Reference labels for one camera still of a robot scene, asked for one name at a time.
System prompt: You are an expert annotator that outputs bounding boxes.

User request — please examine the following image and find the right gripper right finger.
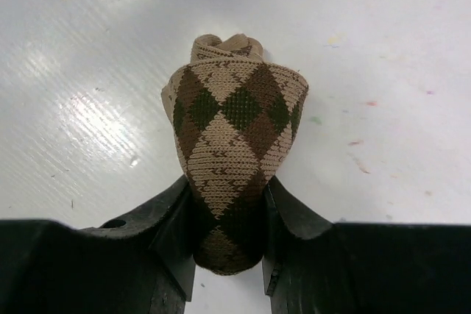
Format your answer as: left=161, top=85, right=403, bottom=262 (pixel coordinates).
left=262, top=179, right=470, bottom=313

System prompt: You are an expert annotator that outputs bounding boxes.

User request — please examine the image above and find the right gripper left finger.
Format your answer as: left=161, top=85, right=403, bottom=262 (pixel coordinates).
left=1, top=177, right=195, bottom=313

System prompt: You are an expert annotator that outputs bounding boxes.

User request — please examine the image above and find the beige argyle sock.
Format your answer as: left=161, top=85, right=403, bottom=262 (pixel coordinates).
left=161, top=34, right=309, bottom=276

